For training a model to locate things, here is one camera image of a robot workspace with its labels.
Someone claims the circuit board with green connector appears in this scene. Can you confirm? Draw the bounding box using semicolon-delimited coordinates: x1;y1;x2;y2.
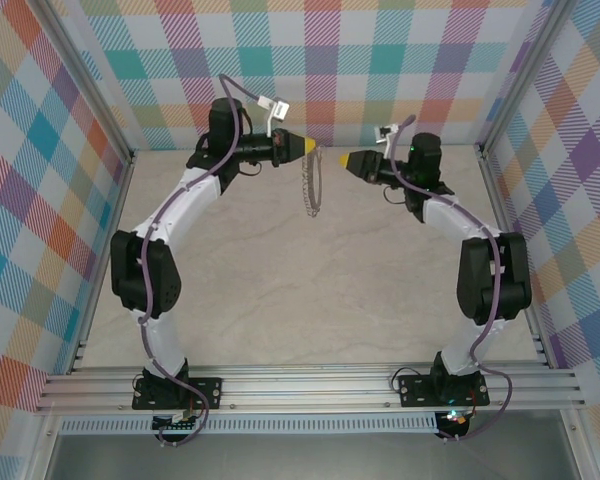
151;407;204;435

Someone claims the aluminium mounting rail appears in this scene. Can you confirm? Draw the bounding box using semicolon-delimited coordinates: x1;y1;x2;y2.
33;363;587;416

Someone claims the aluminium side rail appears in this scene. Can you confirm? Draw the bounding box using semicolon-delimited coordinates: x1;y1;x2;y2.
478;147;554;369
67;149;137;376

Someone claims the aluminium corner post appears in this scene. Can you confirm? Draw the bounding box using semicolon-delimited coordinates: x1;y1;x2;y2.
29;0;136;166
477;0;576;161

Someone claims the large grey metal keyring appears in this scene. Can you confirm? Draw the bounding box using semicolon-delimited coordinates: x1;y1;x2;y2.
299;144;327;220

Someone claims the right gripper thin black wire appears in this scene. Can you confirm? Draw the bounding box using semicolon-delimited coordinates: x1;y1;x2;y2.
382;183;407;207

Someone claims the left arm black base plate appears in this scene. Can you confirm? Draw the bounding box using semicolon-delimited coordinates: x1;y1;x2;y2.
131;375;224;412

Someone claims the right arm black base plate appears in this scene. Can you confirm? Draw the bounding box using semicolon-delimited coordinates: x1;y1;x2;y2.
397;372;489;409

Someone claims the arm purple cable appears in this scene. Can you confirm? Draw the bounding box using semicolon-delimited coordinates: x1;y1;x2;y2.
137;73;264;448
387;114;512;444

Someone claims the circuit board with orange part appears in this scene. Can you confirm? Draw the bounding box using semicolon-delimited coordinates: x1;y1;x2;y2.
437;407;476;437

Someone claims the grey sheet metal panel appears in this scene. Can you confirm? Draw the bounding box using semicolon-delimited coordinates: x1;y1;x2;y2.
29;432;596;480

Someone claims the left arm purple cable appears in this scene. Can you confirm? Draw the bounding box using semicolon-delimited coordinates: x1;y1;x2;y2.
137;73;264;448

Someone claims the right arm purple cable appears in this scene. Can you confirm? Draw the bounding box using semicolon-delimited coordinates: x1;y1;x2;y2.
387;114;512;444

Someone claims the white slotted cable duct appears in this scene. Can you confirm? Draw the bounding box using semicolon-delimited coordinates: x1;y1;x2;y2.
59;412;439;435

